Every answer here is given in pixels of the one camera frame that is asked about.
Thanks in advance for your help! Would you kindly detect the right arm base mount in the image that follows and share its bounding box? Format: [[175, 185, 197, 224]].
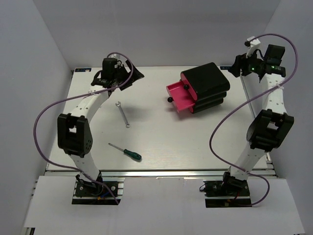
[[199, 181, 252, 208]]

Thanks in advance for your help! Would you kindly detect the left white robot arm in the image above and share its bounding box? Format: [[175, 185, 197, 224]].
[[57, 55, 144, 195]]

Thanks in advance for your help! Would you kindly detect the pink top drawer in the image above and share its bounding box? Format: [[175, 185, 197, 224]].
[[180, 72, 198, 101]]

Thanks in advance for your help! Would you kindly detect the large green-handled screwdriver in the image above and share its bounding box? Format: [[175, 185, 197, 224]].
[[108, 143, 142, 162]]

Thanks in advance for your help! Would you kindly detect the pink drawer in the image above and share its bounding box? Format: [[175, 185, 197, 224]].
[[166, 81, 195, 112], [180, 72, 198, 101]]

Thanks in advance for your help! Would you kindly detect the silver combination wrench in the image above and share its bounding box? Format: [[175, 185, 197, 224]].
[[115, 101, 131, 128]]

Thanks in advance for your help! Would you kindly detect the blue corner label left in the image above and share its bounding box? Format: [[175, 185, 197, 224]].
[[74, 68, 91, 72]]

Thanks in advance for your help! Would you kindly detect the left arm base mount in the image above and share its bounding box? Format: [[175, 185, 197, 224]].
[[71, 179, 124, 206]]

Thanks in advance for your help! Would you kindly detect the blue corner label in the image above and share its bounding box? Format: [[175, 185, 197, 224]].
[[74, 68, 91, 72], [220, 66, 231, 71]]

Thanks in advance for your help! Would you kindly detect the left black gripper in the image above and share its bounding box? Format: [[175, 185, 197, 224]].
[[112, 59, 144, 91]]

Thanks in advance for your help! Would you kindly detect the black drawer cabinet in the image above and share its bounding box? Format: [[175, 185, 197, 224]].
[[182, 62, 230, 114]]

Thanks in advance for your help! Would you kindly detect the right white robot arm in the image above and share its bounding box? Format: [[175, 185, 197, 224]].
[[221, 37, 294, 195]]

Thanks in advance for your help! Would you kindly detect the blue corner label right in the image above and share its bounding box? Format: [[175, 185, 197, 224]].
[[220, 66, 231, 71]]

